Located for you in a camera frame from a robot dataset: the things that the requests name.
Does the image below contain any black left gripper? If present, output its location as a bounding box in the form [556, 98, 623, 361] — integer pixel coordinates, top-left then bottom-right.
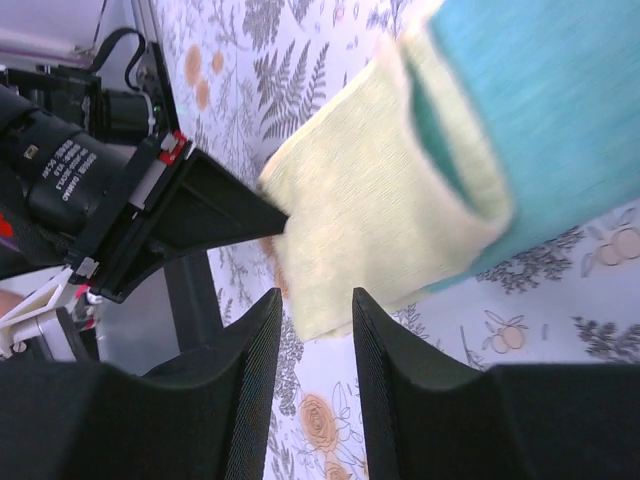
[66, 130, 287, 302]

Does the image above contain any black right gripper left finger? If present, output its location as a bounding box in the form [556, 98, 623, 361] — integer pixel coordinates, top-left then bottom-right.
[1, 289, 282, 479]

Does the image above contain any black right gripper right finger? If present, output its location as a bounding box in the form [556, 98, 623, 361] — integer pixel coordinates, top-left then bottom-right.
[352, 288, 639, 479]

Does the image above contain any green yellow cloth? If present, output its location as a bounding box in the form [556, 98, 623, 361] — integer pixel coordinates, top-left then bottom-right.
[258, 1, 639, 341]

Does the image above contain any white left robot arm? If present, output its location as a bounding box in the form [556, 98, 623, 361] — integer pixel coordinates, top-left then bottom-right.
[1, 28, 286, 302]

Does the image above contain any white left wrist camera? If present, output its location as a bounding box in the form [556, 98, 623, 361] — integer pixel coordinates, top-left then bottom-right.
[1, 267, 102, 362]

